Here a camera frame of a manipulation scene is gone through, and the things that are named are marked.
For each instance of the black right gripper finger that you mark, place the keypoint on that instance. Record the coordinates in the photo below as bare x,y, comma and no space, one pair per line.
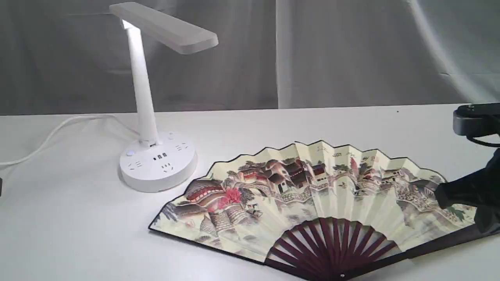
461,191

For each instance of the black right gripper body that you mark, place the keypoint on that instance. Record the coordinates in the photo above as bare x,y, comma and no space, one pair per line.
487,214

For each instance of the painted paper folding fan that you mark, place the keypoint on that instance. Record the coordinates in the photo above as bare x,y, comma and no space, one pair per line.
318,212

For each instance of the white desk lamp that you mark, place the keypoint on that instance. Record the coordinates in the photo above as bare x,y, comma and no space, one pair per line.
157,161

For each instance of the grey backdrop curtain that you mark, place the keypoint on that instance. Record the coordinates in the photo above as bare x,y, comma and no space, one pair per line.
72,57

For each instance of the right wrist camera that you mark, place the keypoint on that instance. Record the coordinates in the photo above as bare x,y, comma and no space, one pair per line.
476,120

